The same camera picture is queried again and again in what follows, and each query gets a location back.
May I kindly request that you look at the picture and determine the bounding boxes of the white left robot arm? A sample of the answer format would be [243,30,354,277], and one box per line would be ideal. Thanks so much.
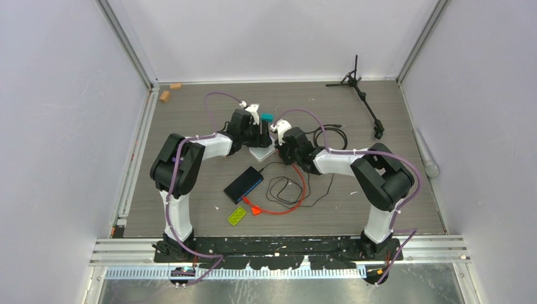
[149,104,274,262]

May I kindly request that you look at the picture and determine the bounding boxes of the white box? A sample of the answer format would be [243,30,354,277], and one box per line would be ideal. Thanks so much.
[249,146,275,162]

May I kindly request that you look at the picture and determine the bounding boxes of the black network switch box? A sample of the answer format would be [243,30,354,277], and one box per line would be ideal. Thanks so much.
[224,166,264,204]

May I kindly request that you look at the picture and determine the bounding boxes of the orange block near corner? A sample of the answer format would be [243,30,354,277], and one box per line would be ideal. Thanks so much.
[159,91,171,103]

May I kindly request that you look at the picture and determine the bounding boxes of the teal block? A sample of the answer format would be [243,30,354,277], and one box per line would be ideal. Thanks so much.
[260,113,274,124]

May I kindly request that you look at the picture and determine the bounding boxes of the grey cylinder by wall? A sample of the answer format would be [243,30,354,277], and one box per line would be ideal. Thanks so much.
[413,129,439,178]

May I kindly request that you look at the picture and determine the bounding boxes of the black ethernet cable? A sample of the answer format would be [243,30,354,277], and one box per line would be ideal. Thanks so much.
[312,123,349,151]

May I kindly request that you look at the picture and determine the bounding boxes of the green lego brick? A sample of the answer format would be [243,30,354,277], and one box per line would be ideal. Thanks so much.
[227,206,247,227]

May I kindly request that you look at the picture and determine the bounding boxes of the black power adapter with cord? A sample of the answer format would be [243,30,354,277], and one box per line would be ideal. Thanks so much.
[265,173,334,210]

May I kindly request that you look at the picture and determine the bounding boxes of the red ethernet cable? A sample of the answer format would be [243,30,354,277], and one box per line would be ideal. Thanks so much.
[242,163,308,217]

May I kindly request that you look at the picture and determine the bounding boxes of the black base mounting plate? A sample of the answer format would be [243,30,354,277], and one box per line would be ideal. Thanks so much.
[152,236,403,270]

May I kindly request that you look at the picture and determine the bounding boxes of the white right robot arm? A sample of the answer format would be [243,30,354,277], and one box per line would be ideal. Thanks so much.
[270,125,422,260]

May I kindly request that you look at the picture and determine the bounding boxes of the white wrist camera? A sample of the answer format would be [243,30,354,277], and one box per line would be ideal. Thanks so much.
[269,119,292,144]
[239,101,260,125]

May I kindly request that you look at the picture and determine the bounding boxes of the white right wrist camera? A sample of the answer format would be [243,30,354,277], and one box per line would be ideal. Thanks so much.
[269,119,292,144]

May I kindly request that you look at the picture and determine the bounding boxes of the orange-red cube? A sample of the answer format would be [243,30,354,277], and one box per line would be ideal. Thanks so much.
[251,206,261,216]

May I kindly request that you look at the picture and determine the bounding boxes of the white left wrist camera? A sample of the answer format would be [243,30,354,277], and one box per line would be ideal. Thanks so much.
[239,101,260,125]

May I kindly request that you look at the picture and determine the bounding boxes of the black tripod stand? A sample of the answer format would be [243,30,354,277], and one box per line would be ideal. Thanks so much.
[325,54,385,139]

